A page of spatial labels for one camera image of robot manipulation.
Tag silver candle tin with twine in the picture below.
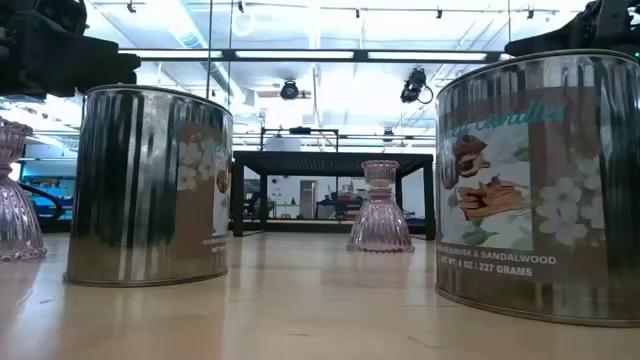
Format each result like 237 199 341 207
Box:
63 83 235 289

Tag black metal shelf riser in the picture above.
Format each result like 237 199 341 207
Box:
230 150 437 241

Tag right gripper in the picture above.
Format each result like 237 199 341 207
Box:
504 0 640 58

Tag large silver candle tin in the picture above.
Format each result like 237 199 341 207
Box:
433 48 640 329

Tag round black overhead camera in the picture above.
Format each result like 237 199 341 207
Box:
278 79 300 101

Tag grey door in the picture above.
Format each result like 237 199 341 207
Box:
298 179 318 220

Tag overhead frame beam with lights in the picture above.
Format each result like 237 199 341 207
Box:
118 48 506 64

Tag black curved cable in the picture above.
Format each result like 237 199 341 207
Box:
18 182 65 221

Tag black metal frame rig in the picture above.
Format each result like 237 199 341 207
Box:
258 126 341 153

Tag thin vertical metal rod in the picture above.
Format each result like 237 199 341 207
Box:
227 0 235 109
205 0 215 101

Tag blue storage shelving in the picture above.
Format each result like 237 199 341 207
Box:
19 174 76 221

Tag black camera with cable loop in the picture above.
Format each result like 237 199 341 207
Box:
399 67 434 105

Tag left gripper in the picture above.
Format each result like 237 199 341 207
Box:
0 17 142 99

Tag pink ribbed glass candlestick holder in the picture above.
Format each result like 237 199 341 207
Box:
0 117 48 263
346 159 416 254

